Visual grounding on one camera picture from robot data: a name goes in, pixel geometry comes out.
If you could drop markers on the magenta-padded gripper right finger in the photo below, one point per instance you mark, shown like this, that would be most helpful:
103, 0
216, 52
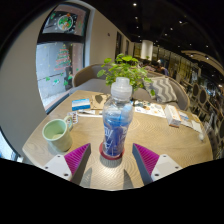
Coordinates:
146, 159

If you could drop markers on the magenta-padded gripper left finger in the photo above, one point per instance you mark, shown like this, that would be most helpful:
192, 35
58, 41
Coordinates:
76, 159

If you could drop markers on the clear blue-labelled drink bottle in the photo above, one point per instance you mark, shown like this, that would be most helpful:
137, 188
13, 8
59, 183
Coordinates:
116, 126

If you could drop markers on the flat round red coaster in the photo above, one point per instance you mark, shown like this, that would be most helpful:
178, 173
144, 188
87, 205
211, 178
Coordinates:
102, 154

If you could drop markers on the light green mug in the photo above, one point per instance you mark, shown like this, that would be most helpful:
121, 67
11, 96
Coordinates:
58, 135

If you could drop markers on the long white wrapped straw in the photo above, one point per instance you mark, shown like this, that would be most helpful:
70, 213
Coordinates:
88, 113

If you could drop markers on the white cardboard box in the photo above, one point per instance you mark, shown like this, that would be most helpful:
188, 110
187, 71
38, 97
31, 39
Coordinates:
172, 115

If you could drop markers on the blue and white flat box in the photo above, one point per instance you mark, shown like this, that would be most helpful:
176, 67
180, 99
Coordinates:
81, 104

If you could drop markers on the small blue white pack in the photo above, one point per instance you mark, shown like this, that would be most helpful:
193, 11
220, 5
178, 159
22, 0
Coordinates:
184, 116

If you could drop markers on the small yellow card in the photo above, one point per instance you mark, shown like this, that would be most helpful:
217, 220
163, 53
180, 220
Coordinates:
195, 117

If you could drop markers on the grey white zigzag cushion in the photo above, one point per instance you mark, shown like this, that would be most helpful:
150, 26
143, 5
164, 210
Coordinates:
161, 89

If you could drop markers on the grey curved sofa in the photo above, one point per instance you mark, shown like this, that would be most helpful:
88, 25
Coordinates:
86, 78

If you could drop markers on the group of round-backed dining chairs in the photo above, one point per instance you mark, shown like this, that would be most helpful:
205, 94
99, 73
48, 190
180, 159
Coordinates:
203, 96

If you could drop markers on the person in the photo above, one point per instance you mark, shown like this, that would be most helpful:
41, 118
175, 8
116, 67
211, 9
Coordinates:
163, 69
150, 67

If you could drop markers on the green potted plant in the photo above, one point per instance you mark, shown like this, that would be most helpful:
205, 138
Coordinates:
125, 68

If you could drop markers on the window with festive decals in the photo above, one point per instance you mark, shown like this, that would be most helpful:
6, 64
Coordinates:
60, 63

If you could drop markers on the white round pillar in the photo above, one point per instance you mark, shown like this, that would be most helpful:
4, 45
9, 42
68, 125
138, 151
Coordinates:
146, 50

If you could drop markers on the group of ceiling spotlights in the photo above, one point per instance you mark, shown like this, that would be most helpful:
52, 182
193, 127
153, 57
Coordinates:
134, 4

